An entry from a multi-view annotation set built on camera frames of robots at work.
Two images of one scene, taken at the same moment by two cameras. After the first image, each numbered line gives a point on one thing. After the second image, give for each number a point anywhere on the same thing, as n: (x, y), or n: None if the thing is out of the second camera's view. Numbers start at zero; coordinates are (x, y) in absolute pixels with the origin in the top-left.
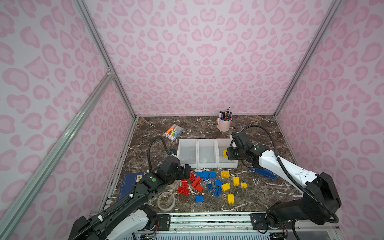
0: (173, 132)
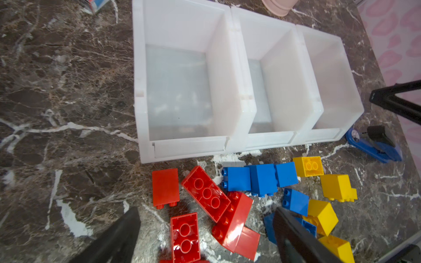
0: (93, 6)
